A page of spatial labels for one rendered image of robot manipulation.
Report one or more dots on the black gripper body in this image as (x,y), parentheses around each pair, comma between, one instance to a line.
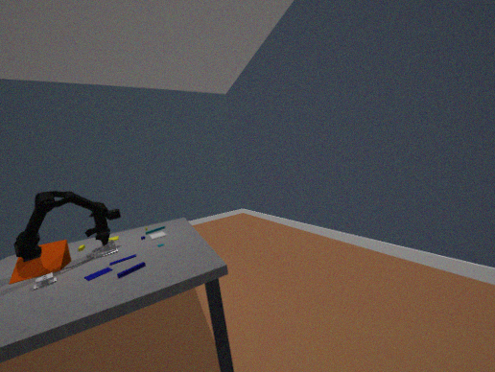
(103,230)

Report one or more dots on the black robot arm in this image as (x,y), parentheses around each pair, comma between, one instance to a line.
(26,245)

